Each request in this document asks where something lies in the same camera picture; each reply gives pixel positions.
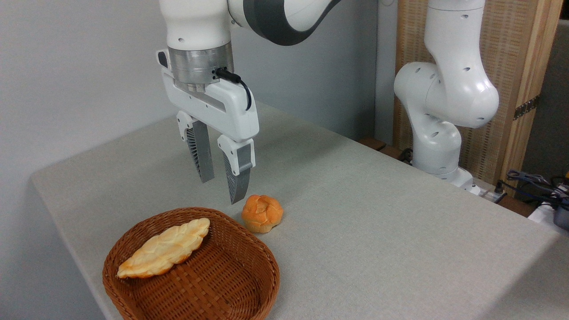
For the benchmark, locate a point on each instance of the brown wicker basket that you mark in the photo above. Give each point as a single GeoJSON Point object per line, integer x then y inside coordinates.
{"type": "Point", "coordinates": [213, 280]}

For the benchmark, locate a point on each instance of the wooden woven folding screen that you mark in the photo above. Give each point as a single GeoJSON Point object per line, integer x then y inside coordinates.
{"type": "Point", "coordinates": [511, 49]}

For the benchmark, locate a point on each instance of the metal screen hinge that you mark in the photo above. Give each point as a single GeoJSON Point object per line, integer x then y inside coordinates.
{"type": "Point", "coordinates": [526, 107]}

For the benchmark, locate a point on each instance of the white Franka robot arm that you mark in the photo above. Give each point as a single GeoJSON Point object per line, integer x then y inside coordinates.
{"type": "Point", "coordinates": [449, 89]}

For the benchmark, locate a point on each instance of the long braided bread loaf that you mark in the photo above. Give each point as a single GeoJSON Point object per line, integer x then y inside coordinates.
{"type": "Point", "coordinates": [164, 249]}

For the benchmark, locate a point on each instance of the round orange bread bun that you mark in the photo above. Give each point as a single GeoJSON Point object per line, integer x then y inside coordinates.
{"type": "Point", "coordinates": [262, 213]}

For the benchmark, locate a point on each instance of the brown wooden block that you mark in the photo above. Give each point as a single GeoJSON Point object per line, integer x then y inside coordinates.
{"type": "Point", "coordinates": [391, 152]}
{"type": "Point", "coordinates": [372, 143]}

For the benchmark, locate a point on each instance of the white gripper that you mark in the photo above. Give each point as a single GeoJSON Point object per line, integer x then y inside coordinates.
{"type": "Point", "coordinates": [222, 106]}

